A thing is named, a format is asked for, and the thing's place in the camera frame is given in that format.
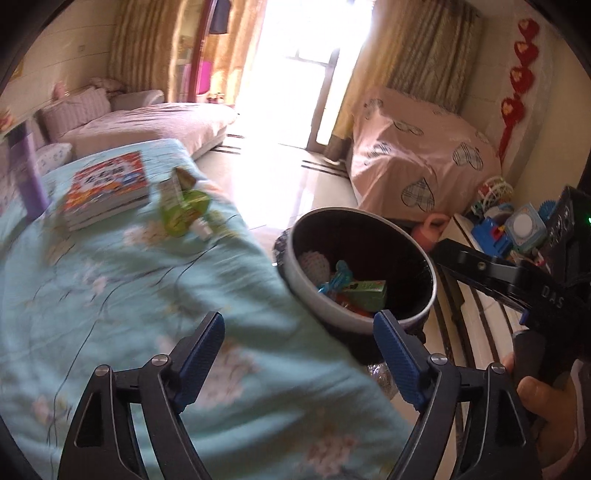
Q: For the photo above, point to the pink watering can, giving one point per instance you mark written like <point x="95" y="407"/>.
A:
<point x="431" y="233"/>

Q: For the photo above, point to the orange picture book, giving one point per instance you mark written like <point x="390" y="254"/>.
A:
<point x="106" y="184"/>

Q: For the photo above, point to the person's right hand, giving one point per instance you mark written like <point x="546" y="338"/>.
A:
<point x="549" y="415"/>

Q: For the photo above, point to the small white bottle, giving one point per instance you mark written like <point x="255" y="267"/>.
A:
<point x="204" y="229"/>

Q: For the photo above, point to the white foam net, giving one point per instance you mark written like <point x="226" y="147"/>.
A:
<point x="311" y="267"/>

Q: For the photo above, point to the blue toy gear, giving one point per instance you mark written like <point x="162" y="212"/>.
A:
<point x="548" y="210"/>

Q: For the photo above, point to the person's right forearm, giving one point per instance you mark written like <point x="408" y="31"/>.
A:
<point x="582" y="415"/>

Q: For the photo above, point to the pink covered sofa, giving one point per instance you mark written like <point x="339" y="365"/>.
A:
<point x="161" y="122"/>

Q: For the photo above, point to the white lattice ball toy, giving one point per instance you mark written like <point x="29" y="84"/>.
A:
<point x="496" y="191"/>

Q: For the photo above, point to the red heart wall decoration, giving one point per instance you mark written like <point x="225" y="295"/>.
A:
<point x="519" y="78"/>

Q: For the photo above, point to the blue toy truck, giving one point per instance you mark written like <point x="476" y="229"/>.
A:
<point x="491" y="233"/>

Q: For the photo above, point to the shiny plastic bag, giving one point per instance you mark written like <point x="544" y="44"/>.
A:
<point x="382" y="381"/>

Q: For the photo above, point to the black bin with white rim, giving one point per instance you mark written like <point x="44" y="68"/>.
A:
<point x="295" y="286"/>

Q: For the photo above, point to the green box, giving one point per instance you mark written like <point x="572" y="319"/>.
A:
<point x="364" y="295"/>

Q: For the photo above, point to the pink toy figure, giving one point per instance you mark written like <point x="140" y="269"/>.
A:
<point x="58" y="90"/>

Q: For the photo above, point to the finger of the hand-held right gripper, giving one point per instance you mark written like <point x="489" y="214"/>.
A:
<point x="480" y="272"/>

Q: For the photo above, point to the teal floral blanket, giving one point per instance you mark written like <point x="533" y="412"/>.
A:
<point x="138" y="286"/>

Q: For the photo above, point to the beige patterned curtain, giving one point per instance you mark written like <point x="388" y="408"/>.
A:
<point x="415" y="50"/>
<point x="143" y="41"/>
<point x="240" y="55"/>

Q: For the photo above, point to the opened green carton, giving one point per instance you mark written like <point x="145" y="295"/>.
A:
<point x="182" y="212"/>

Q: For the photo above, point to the purple water bottle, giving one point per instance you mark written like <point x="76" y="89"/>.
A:
<point x="30" y="180"/>

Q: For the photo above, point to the large striped cushion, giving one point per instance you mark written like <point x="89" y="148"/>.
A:
<point x="76" y="113"/>

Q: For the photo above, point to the dark hanging garment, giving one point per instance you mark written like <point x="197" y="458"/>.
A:
<point x="220" y="16"/>

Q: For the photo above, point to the wooden cabinet frame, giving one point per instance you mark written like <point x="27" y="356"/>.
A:
<point x="196" y="46"/>

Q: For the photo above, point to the white and blue toy cube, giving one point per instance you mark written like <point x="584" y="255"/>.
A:
<point x="526" y="228"/>

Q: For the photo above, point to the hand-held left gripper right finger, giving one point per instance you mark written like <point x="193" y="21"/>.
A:
<point x="401" y="360"/>

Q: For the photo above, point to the red snack wrapper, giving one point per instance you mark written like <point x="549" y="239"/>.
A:
<point x="351" y="307"/>

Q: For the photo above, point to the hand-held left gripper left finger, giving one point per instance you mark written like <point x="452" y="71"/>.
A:
<point x="198" y="360"/>

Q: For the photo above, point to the pink heart print cover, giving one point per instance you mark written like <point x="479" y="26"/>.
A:
<point x="415" y="152"/>

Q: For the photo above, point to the glass balcony door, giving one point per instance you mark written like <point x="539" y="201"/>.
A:
<point x="304" y="55"/>

